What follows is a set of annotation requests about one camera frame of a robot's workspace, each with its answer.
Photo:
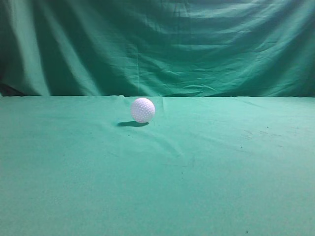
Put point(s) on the white dimpled golf ball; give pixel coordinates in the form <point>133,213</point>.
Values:
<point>142,110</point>

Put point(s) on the green backdrop cloth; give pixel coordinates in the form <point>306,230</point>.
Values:
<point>203,48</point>

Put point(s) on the green table cloth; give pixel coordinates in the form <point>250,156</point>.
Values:
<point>79,166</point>

